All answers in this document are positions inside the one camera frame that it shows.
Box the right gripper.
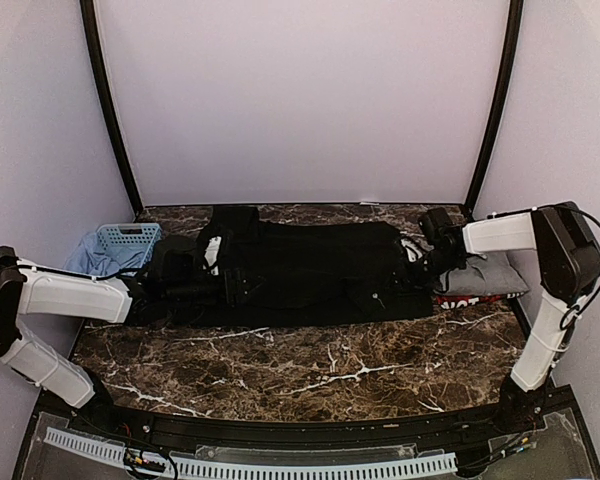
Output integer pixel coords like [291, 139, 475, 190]
[382, 247, 464, 295]

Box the black long sleeve shirt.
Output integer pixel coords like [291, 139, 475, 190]
[149, 205, 434, 329]

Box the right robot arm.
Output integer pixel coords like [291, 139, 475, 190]
[406, 201, 600, 434]

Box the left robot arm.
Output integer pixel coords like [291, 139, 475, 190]
[0, 243, 256, 436]

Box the red black folded shirt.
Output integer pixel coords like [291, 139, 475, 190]
[433, 292, 524, 310]

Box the grey folded shirt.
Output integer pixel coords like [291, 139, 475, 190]
[434, 252, 529, 296]

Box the light blue plastic basket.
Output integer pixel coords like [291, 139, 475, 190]
[96, 223, 162, 268]

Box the light blue shirt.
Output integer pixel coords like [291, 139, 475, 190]
[63, 232, 144, 277]

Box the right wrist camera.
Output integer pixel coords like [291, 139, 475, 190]
[418, 207, 455, 244]

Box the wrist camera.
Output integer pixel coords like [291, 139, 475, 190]
[418, 207, 455, 244]
[148, 235, 196, 283]

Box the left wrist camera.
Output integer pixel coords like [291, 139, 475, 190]
[148, 235, 196, 283]

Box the black front rail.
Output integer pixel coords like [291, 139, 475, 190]
[34, 387, 546, 454]

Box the white slotted cable duct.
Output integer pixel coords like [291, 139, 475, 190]
[44, 425, 459, 479]

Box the right acrylic base plate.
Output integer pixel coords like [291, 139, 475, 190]
[480, 408, 595, 480]

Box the acrylic base plate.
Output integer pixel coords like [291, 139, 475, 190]
[12, 412, 132, 480]
[480, 408, 595, 480]

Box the left acrylic base plate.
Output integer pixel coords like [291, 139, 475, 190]
[12, 412, 132, 480]

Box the right black frame post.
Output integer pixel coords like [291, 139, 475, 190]
[464, 0, 524, 215]

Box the black frame post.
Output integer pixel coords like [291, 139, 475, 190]
[79, 0, 144, 216]
[464, 0, 524, 215]

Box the left black frame post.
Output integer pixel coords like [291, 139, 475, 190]
[79, 0, 144, 216]

